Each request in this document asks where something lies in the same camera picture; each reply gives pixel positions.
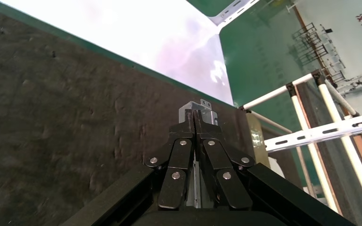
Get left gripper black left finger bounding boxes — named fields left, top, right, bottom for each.
left=143, top=109, right=197, bottom=210

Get dark metal wire rack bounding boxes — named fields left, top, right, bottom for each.
left=291, top=21, right=347, bottom=84

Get white slotted steel upright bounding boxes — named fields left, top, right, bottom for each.
left=263, top=110, right=362, bottom=154
left=208, top=0, right=261, bottom=26

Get black container with brass edges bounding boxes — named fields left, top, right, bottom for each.
left=0, top=0, right=272, bottom=226

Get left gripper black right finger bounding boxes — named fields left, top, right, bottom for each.
left=194, top=109, right=256, bottom=210

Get white pipe rack black joints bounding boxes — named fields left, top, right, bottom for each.
left=240, top=70, right=362, bottom=226

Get grey metal channel part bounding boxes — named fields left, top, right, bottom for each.
left=178, top=98, right=219, bottom=209

